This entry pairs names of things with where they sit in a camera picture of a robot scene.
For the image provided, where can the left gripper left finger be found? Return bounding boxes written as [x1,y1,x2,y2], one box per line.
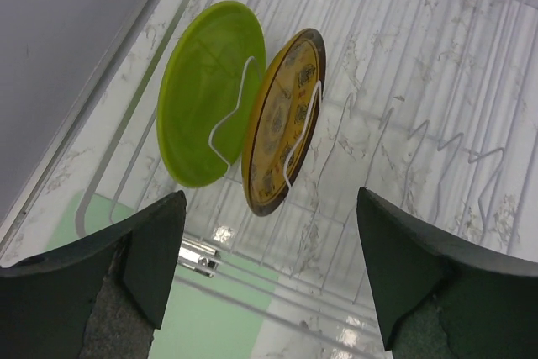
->
[1,191,187,358]

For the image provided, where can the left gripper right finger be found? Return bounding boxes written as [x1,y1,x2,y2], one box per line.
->
[356,187,537,358]

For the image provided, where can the yellow brown patterned plate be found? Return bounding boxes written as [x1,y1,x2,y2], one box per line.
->
[241,28,326,217]

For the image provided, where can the green plastic plate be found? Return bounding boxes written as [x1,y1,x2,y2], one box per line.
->
[156,0,266,188]

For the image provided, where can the light green mat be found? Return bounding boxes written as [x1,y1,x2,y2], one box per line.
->
[41,190,281,359]

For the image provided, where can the white wire dish rack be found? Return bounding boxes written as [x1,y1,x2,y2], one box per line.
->
[73,0,537,358]

